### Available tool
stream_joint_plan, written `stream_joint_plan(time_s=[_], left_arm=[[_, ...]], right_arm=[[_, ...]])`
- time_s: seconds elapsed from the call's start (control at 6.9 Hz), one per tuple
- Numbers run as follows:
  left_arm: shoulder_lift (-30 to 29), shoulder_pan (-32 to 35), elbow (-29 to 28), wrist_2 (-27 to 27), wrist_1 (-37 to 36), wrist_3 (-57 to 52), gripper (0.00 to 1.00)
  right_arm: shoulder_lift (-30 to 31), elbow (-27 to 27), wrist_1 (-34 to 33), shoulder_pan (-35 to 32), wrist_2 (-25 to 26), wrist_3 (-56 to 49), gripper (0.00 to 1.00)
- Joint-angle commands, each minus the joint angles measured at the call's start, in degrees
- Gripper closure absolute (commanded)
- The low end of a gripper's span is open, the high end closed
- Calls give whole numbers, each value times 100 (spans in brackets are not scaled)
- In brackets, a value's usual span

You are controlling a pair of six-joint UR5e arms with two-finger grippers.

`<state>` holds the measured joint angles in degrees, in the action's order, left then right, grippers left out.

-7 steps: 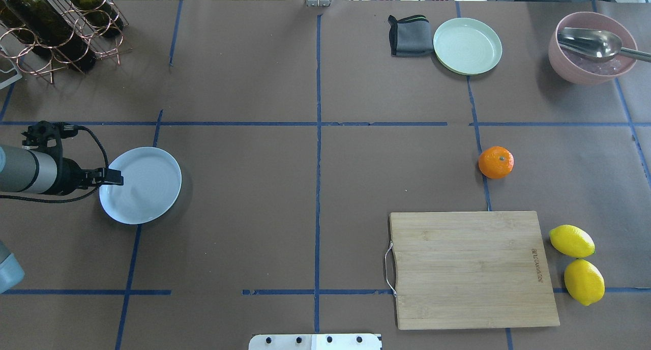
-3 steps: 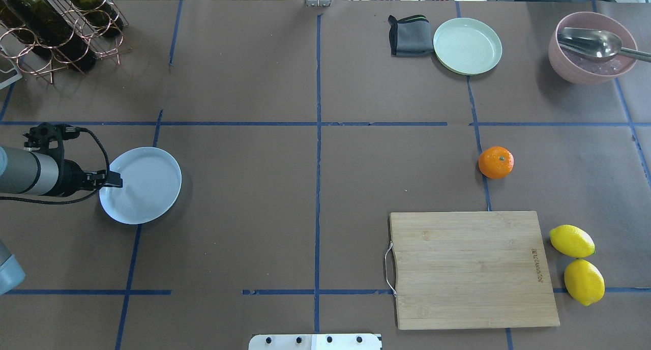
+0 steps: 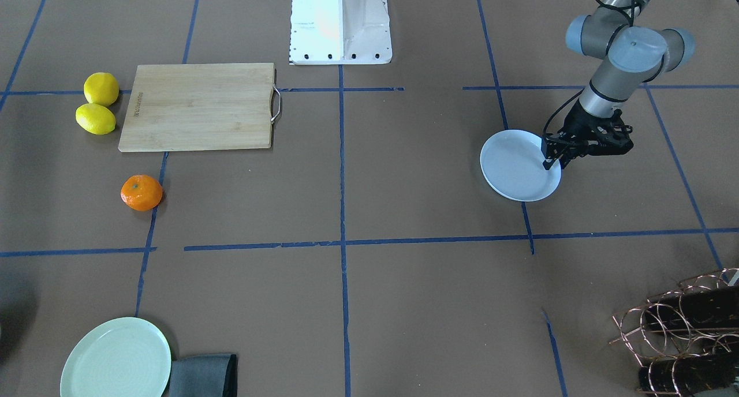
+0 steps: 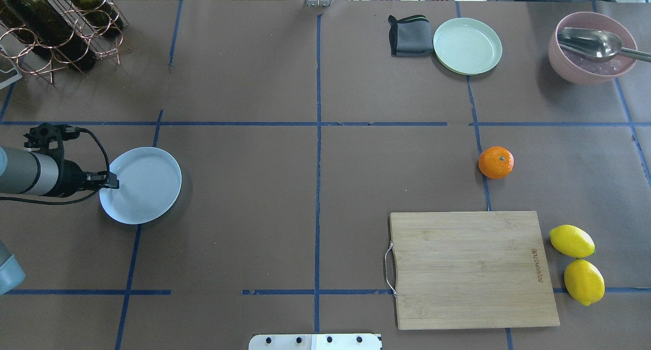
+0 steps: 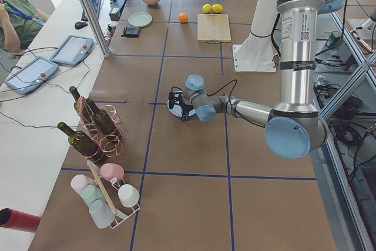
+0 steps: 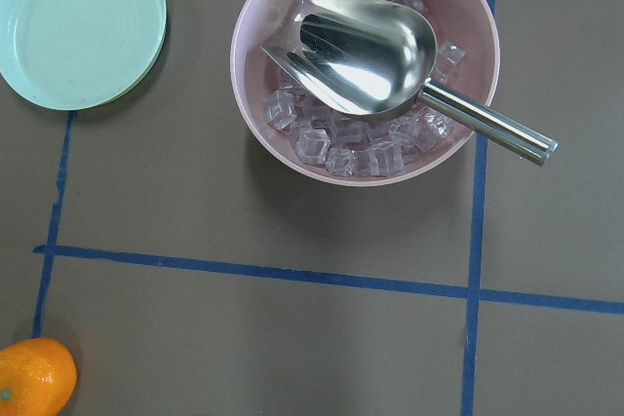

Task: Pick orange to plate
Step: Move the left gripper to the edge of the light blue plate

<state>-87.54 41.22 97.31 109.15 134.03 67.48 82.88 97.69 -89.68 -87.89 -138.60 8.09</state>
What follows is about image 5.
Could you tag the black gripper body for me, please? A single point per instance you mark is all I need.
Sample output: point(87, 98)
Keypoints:
point(185, 108)

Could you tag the light blue plate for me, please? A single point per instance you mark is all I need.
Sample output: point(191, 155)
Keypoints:
point(181, 109)

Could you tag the orange fruit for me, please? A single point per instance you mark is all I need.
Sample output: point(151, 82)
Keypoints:
point(183, 18)

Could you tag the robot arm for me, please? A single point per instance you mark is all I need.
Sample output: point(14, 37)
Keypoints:
point(293, 127)

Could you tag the light green plate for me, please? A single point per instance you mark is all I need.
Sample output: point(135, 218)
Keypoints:
point(140, 19)

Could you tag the bamboo cutting board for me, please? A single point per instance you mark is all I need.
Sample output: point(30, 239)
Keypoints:
point(213, 28)

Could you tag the dark grey folded cloth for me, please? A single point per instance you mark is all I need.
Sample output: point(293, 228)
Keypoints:
point(131, 32)

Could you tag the lower yellow lemon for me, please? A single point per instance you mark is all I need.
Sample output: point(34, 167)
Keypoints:
point(207, 8)

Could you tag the yellow lemon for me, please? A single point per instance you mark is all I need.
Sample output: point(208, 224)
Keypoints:
point(217, 8)
point(207, 8)

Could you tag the upper yellow lemon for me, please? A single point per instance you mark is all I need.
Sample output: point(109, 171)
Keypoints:
point(217, 8)

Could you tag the dark green wine bottle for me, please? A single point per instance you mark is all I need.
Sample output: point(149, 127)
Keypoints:
point(80, 141)

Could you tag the white cup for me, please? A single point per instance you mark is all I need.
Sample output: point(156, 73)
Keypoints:
point(128, 195)

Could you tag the white cup rack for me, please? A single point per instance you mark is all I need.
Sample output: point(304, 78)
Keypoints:
point(110, 192)

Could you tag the far teach pendant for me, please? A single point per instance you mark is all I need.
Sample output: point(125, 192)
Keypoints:
point(72, 51)

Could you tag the teach pendant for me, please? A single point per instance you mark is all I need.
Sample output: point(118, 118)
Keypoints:
point(32, 75)
point(72, 51)

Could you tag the black computer mouse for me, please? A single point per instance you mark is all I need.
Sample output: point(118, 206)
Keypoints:
point(80, 24)

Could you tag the black keyboard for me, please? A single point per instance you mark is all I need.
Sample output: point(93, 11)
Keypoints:
point(96, 5)

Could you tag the pale pink cup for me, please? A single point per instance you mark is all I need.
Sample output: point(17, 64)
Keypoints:
point(79, 182)

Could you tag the mint green cup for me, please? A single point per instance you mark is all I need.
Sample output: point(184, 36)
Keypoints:
point(91, 193)

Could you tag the light blue cup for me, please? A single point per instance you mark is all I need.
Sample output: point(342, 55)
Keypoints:
point(101, 213)

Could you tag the near teach pendant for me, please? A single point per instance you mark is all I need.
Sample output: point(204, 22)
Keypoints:
point(32, 75)

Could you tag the seated person green shirt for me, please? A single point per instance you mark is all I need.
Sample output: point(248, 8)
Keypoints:
point(20, 23)

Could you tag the red cylinder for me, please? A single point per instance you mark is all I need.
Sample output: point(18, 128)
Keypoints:
point(17, 220)

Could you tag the copper wire wine rack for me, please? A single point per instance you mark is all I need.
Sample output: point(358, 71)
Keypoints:
point(111, 145)

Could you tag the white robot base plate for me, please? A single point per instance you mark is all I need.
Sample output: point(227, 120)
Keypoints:
point(253, 58)

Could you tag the aluminium frame post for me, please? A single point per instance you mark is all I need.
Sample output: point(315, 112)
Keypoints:
point(95, 27)

